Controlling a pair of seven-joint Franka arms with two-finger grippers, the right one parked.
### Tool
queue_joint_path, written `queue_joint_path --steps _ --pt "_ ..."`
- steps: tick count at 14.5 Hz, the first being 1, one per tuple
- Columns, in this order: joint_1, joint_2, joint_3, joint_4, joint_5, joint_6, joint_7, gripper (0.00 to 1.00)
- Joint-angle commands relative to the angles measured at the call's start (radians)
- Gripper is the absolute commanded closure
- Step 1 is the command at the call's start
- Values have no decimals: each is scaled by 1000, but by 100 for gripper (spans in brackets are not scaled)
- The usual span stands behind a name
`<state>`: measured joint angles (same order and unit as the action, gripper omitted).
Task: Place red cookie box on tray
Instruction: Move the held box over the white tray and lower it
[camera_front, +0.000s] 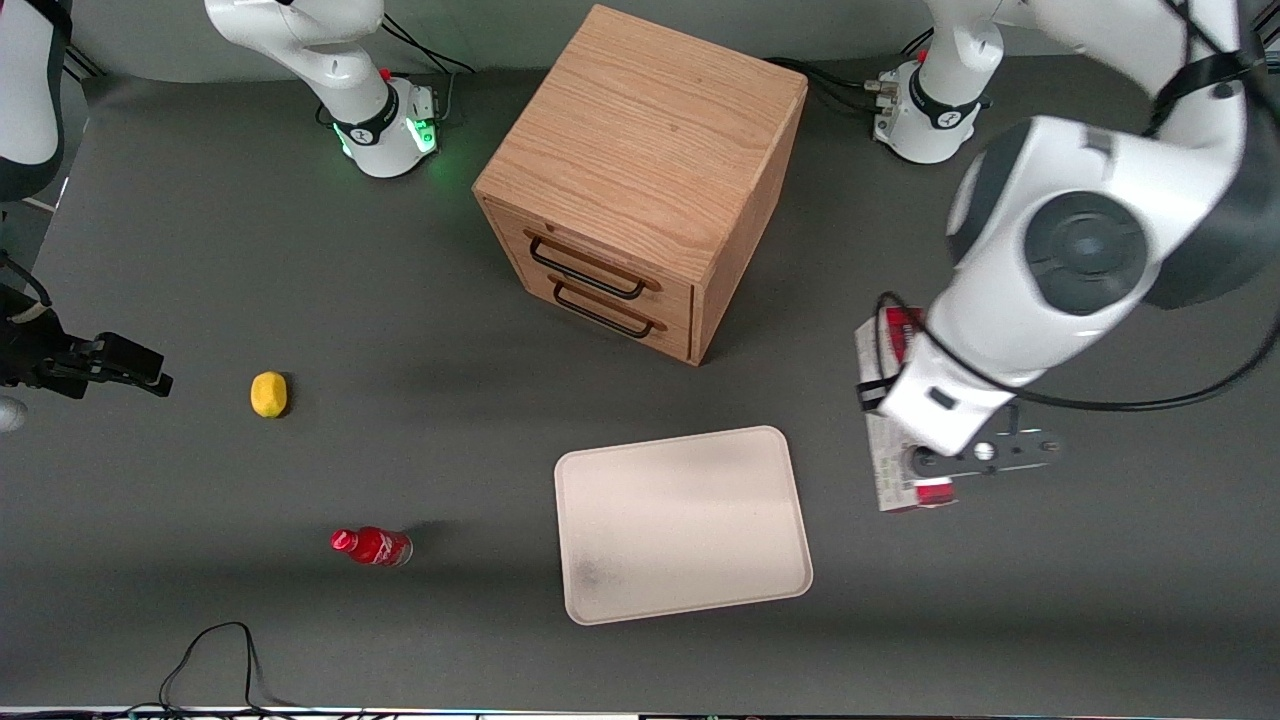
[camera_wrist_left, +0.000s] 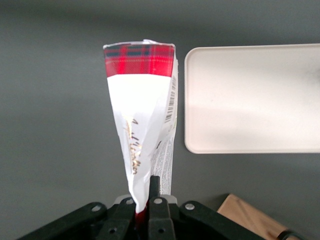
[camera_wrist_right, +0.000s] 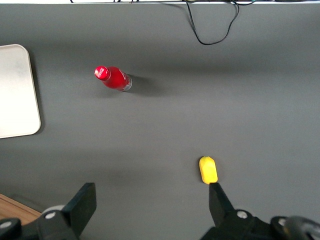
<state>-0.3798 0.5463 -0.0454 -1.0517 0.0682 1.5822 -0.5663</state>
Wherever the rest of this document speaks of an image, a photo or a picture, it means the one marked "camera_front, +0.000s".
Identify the wooden drawer cabinet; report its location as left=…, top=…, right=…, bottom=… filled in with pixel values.
left=471, top=4, right=810, bottom=368

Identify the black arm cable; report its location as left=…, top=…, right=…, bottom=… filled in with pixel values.
left=857, top=290, right=1280, bottom=414
left=0, top=250, right=53, bottom=311

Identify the wooden drawer front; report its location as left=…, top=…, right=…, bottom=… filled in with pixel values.
left=492, top=240, right=697, bottom=365
left=482, top=198, right=698, bottom=321

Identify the red cola bottle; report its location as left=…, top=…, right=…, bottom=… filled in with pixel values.
left=329, top=526, right=414, bottom=569

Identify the black base cable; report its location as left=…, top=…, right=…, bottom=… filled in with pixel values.
left=379, top=14, right=477, bottom=77
left=764, top=55, right=883, bottom=114

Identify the cream rectangular tray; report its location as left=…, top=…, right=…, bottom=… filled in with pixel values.
left=553, top=425, right=815, bottom=627

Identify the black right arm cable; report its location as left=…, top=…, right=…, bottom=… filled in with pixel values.
left=0, top=250, right=53, bottom=311

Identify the yellow lemon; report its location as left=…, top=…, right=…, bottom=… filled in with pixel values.
left=249, top=370, right=290, bottom=420

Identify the black right base cable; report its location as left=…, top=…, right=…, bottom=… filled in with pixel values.
left=379, top=14, right=477, bottom=77

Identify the red tartan cookie box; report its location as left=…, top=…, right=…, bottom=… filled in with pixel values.
left=854, top=305, right=960, bottom=514

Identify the black wire drawer handle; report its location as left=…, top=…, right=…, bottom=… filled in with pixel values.
left=527, top=234, right=651, bottom=300
left=550, top=279, right=658, bottom=340

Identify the black left base cable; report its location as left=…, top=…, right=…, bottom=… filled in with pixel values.
left=764, top=55, right=883, bottom=114

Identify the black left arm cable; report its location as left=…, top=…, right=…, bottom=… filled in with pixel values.
left=857, top=290, right=1280, bottom=414

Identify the thin black looped cable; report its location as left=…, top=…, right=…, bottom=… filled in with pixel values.
left=157, top=621, right=293, bottom=717

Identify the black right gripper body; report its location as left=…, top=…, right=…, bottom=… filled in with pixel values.
left=0, top=290, right=62, bottom=391

